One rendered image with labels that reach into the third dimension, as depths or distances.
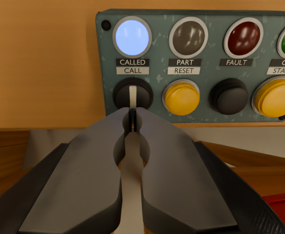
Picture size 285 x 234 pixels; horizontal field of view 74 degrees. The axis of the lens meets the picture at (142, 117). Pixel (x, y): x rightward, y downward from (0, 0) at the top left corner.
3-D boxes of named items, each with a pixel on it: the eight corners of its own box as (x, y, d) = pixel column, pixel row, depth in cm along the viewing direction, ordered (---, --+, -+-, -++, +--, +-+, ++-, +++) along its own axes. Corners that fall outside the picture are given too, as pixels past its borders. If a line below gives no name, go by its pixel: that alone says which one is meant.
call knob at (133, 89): (149, 109, 15) (150, 117, 14) (116, 109, 15) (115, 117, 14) (151, 77, 13) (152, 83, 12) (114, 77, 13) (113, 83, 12)
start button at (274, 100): (283, 112, 15) (294, 120, 14) (247, 112, 15) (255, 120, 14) (299, 77, 13) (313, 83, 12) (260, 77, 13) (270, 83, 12)
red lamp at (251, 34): (253, 57, 13) (268, 48, 11) (221, 57, 13) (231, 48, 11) (251, 30, 13) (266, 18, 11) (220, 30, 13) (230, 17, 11)
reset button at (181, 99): (194, 110, 15) (198, 118, 14) (163, 110, 15) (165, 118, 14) (199, 80, 13) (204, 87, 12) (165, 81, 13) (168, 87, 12)
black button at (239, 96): (238, 109, 15) (245, 117, 14) (208, 109, 15) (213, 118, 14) (247, 80, 13) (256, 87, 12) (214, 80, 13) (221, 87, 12)
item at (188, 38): (201, 57, 13) (210, 48, 11) (169, 57, 12) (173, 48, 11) (201, 29, 13) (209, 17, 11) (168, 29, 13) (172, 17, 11)
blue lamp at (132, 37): (149, 56, 12) (150, 48, 11) (115, 56, 12) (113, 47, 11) (149, 29, 12) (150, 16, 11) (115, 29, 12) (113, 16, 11)
